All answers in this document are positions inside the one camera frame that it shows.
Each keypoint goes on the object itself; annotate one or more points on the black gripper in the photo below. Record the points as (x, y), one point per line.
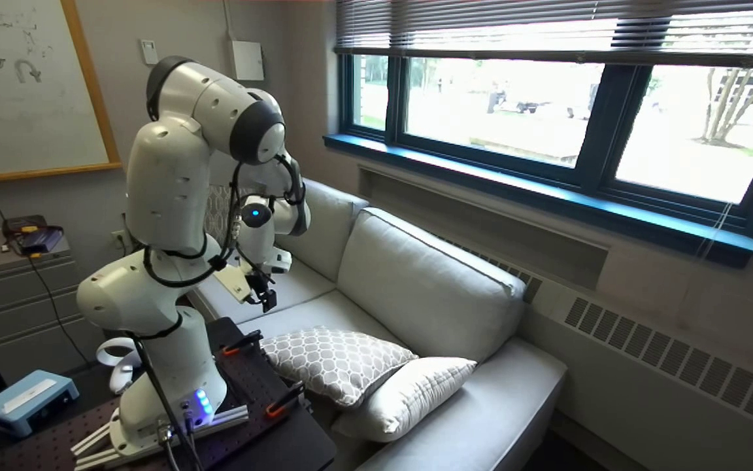
(259, 278)

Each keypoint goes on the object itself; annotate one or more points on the beige lattice patterned pillow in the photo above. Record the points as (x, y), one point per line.
(332, 362)

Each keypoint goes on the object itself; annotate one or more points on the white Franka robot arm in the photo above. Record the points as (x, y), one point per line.
(169, 192)

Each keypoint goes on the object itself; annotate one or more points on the grey couch back cushion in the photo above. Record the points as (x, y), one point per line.
(438, 290)
(332, 227)

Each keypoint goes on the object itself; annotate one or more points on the plain white pillow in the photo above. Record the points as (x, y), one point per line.
(411, 397)

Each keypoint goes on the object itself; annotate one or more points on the grey fabric couch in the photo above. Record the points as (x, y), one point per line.
(483, 409)

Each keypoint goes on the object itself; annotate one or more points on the black orange clamp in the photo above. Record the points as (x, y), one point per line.
(285, 400)
(239, 347)

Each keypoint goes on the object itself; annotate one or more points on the metal robot mounting plate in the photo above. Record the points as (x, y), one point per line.
(220, 419)

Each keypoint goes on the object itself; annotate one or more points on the black robot table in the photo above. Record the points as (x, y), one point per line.
(254, 435)

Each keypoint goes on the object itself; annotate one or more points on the white VR controller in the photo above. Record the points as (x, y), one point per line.
(119, 355)

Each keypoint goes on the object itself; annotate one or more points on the grey drawer cabinet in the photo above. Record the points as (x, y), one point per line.
(26, 306)

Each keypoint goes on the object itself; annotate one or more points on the black box device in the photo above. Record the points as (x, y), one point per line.
(33, 236)

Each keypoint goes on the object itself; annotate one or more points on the light blue box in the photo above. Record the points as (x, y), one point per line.
(25, 402)

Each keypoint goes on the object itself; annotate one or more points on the wood framed whiteboard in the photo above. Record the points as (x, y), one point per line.
(18, 87)

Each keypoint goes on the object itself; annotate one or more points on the grey window blinds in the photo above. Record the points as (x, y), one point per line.
(523, 22)

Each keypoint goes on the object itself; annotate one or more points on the wide blue framed window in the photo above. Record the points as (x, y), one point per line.
(600, 113)

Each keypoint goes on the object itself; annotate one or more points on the light wrist camera box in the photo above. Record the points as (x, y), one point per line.
(233, 282)

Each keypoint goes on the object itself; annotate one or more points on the white wall box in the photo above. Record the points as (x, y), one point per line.
(247, 58)

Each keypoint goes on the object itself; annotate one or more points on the white wall thermostat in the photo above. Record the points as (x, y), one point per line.
(149, 53)

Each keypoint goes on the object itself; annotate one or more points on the wall radiator with grille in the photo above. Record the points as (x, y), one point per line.
(655, 350)

